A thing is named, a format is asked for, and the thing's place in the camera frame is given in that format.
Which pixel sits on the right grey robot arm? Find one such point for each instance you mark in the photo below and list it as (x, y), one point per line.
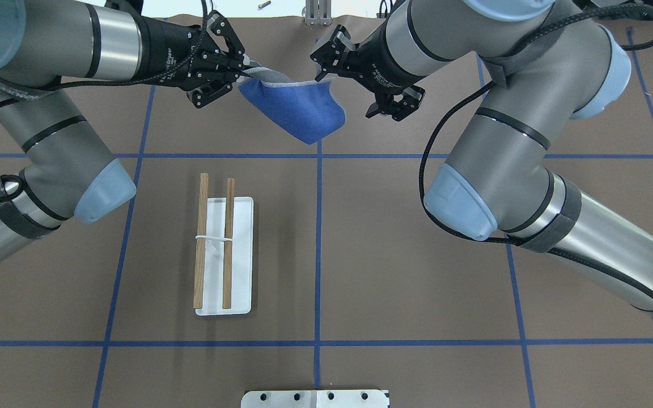
(481, 176)

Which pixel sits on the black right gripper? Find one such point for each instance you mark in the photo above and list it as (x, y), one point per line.
(381, 63)

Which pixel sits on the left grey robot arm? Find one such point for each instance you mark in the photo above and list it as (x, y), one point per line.
(48, 47)

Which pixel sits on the white towel rack base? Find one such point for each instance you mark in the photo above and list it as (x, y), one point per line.
(242, 256)

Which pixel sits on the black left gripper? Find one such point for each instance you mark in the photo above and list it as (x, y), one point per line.
(159, 52)

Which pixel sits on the wooden rack rod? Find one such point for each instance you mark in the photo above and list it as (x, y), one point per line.
(228, 244)
(201, 227)

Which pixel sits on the aluminium frame post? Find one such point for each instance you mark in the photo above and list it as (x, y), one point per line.
(318, 13)

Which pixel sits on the right wooden rack rod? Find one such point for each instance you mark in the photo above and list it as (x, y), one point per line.
(228, 244)

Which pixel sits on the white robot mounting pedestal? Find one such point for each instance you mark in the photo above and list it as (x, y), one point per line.
(317, 398)

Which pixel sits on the blue grey-edged towel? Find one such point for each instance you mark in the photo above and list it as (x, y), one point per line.
(307, 110)

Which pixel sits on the left wooden rack rod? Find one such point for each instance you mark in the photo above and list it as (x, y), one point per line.
(201, 227)

